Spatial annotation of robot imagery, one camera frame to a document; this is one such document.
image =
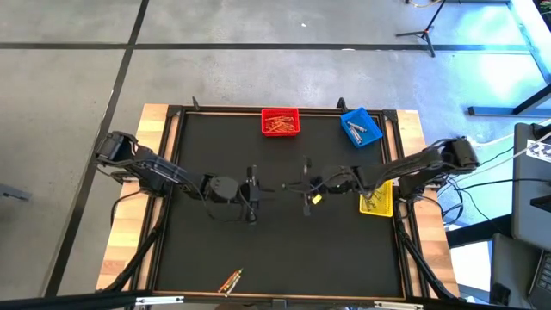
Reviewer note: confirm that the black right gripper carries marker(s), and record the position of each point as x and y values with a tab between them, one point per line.
307	185

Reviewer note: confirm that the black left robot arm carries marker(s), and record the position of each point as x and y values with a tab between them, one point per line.
159	172

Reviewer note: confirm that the black white marker tag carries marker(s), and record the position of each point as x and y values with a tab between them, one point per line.
540	150

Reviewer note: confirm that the red crayon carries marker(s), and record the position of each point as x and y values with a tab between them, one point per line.
282	117

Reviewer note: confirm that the yellow plastic basket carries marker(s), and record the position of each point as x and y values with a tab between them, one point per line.
385	208

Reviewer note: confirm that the blue plastic basket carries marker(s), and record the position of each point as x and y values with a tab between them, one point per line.
372	122

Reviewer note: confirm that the black table frame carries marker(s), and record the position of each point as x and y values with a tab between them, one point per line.
241	108

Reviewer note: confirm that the black tripod stand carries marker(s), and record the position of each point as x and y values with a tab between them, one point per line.
426	31

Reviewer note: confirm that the red plastic basket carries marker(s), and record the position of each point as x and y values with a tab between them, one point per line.
280	131

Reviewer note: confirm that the low grey cabinet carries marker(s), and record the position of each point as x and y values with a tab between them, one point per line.
512	267

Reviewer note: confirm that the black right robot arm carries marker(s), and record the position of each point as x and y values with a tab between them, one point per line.
413	165

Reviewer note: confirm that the black camera post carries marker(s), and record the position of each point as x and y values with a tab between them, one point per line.
342	103
196	103

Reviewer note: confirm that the orange crayon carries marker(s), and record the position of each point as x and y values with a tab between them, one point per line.
280	121
277	127
227	283
282	124
288	128

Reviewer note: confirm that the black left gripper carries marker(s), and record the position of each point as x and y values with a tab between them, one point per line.
251	191

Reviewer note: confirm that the dark laptop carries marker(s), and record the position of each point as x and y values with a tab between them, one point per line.
543	280

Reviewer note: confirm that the blue metal frame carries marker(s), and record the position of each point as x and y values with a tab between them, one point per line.
490	111

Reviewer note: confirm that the black table mat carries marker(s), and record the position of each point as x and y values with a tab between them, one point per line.
280	241

